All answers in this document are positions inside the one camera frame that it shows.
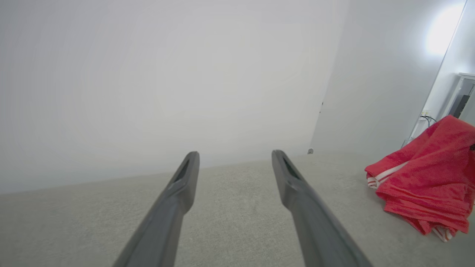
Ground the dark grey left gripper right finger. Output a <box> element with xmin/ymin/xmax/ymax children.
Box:
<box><xmin>271</xmin><ymin>149</ymin><xmax>374</xmax><ymax>267</ymax></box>

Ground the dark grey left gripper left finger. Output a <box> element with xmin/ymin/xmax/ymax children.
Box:
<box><xmin>113</xmin><ymin>151</ymin><xmax>200</xmax><ymax>267</ymax></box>

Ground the red garment with white cuffs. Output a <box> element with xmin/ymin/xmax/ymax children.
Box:
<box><xmin>364</xmin><ymin>115</ymin><xmax>475</xmax><ymax>243</ymax></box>

